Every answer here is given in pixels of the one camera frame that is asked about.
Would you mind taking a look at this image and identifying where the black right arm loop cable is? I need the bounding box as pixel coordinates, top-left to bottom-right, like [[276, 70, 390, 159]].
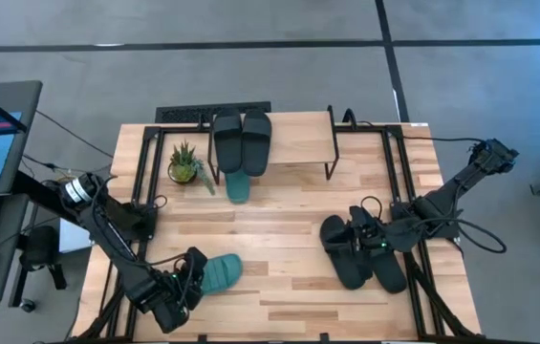
[[434, 217, 508, 255]]

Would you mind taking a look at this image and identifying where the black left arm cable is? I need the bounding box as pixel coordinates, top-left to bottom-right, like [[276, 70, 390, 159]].
[[90, 176, 195, 288]]

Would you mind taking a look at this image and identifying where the black rubber slide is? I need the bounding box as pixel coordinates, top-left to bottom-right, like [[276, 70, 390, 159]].
[[242, 109, 273, 178], [212, 110, 245, 174], [319, 214, 367, 291], [363, 246, 408, 295]]

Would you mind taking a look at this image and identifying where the wooden shelf black metal frame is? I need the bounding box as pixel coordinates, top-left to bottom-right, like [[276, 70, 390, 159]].
[[205, 105, 340, 186]]

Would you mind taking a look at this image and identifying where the black floor grille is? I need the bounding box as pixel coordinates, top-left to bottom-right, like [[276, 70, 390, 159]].
[[155, 100, 272, 124]]

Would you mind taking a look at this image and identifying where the thin black floor cable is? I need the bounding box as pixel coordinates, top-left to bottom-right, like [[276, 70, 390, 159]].
[[20, 109, 116, 173]]

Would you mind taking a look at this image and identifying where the green rubber slide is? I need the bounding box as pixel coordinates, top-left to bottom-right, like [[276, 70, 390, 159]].
[[201, 252, 244, 296], [225, 169, 252, 205]]

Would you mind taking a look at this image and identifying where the potted succulent plant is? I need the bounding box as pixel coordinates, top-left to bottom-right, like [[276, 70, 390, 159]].
[[167, 140, 217, 196]]

